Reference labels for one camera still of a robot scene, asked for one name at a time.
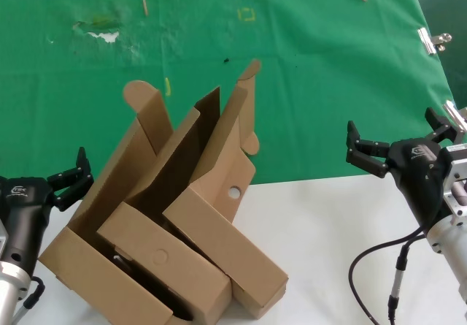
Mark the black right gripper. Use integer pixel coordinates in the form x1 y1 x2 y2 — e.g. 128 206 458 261
345 107 459 237

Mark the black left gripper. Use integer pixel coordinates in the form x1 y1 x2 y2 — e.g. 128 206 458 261
0 147 95 272

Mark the cardboard box with round hole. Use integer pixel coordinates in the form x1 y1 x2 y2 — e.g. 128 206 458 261
162 58 290 320

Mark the large open cardboard box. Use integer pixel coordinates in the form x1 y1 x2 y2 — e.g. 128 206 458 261
38 80 175 325

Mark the cardboard box with embossed circle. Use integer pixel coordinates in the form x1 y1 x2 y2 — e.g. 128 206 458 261
96 86 234 321

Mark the silver metal binder clip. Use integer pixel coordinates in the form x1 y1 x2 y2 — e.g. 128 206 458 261
417 27 453 56

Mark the green table cloth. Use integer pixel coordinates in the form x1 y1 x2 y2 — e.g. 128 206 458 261
0 0 462 191

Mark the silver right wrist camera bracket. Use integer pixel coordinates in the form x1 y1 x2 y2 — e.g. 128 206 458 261
442 142 467 227

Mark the black cable with grey connector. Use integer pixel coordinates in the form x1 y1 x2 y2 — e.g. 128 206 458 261
9 275 47 325
386 234 427 325

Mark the plain black cable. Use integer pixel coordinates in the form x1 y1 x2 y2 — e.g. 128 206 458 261
347 229 428 325

